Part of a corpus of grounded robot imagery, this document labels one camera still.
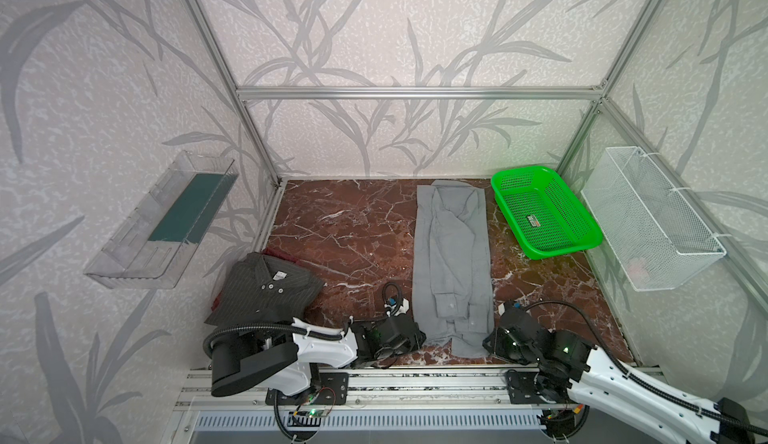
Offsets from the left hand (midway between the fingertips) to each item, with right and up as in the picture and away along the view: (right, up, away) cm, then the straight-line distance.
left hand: (433, 334), depth 80 cm
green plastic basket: (+43, +31, +28) cm, 60 cm away
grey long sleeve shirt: (+7, +15, +14) cm, 22 cm away
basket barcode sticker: (+39, +30, +27) cm, 56 cm away
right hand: (+13, -1, 0) cm, 13 cm away
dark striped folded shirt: (-48, +11, +4) cm, 49 cm away
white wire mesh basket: (+46, +28, -17) cm, 57 cm away
